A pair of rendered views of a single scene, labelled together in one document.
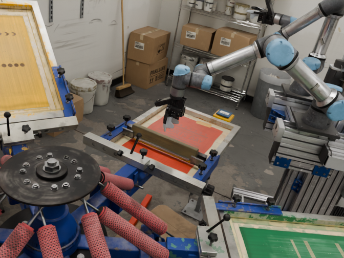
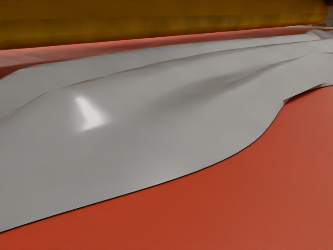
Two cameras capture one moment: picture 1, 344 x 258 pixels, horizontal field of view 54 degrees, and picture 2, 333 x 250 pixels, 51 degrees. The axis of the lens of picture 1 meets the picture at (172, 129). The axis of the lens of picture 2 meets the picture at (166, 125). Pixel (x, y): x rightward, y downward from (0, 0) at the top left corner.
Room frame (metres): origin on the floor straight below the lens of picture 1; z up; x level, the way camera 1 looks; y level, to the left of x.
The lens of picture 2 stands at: (1.67, -0.19, 0.98)
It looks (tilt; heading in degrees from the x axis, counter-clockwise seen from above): 19 degrees down; 111
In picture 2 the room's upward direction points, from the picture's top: straight up
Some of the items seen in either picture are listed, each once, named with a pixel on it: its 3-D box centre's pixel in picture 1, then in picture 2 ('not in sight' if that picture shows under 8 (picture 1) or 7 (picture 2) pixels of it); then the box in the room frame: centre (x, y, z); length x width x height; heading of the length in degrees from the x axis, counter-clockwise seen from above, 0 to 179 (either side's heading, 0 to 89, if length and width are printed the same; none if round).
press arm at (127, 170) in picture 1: (128, 172); not in sight; (1.28, 0.16, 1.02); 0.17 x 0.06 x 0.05; 159
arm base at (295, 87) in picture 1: (302, 85); not in sight; (2.23, -0.81, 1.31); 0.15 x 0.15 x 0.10
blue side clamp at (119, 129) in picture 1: (117, 133); not in sight; (1.68, 0.30, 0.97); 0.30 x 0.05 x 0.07; 159
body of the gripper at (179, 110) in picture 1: (175, 106); not in sight; (1.60, 0.00, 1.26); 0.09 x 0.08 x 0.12; 69
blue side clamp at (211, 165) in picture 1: (205, 170); not in sight; (1.48, -0.22, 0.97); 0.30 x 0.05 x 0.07; 159
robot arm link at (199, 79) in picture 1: (200, 80); not in sight; (1.62, -0.09, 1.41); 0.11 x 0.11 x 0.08; 1
